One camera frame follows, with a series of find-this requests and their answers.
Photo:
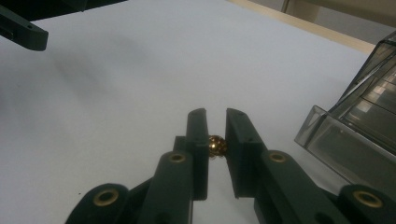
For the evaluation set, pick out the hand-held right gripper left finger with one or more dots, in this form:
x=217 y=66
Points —
x=199 y=130

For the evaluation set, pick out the smoky clear drawer box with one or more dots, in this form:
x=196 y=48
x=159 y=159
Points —
x=376 y=93

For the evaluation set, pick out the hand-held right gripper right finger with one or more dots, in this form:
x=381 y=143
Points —
x=241 y=140

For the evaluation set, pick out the small gold bead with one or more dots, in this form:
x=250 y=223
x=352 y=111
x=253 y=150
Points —
x=217 y=146

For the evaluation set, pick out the white table mat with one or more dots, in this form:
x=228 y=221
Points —
x=124 y=93

